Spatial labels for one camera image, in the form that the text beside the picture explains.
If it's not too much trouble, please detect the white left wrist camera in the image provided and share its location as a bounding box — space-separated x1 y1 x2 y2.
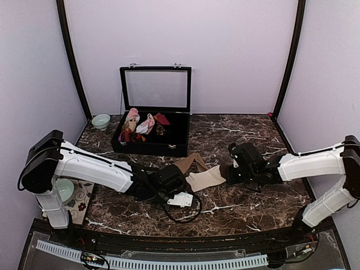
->
167 192 194 208

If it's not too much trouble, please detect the brown patterned small sock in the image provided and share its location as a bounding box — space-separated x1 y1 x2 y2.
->
156 125 166 136

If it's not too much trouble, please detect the black box with glass lid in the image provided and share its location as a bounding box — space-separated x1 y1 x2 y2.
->
111 64 192 157

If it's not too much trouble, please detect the white slotted cable duct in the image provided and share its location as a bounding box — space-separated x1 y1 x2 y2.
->
35 239 268 268

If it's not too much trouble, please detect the maroon orange rolled sock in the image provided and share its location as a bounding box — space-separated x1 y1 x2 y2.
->
118 129 146 142

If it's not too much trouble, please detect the black front table rail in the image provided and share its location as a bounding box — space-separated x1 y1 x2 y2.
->
30 218 335 254

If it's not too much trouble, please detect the small circuit board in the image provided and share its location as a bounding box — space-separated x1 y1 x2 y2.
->
80 253 105 266

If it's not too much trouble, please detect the pale green bowl on mat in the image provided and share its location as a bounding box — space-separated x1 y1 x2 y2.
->
56 178 75 204

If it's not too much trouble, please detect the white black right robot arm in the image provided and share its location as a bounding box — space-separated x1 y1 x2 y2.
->
226 135 359 244

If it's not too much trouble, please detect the black frame post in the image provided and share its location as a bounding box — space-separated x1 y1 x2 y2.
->
56 0 92 121
272 0 307 122

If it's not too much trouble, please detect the floral placemat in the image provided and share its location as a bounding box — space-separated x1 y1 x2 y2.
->
42 179 96 225

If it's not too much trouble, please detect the dark red folded sock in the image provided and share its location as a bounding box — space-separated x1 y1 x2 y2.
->
154 113 170 125

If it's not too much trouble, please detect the black left frame post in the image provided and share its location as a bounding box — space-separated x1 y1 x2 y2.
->
56 0 92 121

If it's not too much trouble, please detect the pink white rolled sock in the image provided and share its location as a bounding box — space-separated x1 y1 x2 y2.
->
136 114 155 135

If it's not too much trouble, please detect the pale green bowl at back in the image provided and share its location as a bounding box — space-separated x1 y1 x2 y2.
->
91 114 111 131

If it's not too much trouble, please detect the black right frame post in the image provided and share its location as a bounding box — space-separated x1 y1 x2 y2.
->
272 0 307 122

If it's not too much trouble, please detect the cream brown block sock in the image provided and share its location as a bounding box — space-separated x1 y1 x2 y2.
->
186 165 226 192

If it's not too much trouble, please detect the beige patterned rolled sock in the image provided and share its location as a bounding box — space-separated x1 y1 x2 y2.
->
121 119 137 132

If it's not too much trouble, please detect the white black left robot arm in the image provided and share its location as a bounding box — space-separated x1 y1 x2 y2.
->
18 130 193 245

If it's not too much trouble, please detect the tan ribbed sock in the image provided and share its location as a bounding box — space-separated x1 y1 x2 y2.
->
173 152 209 174

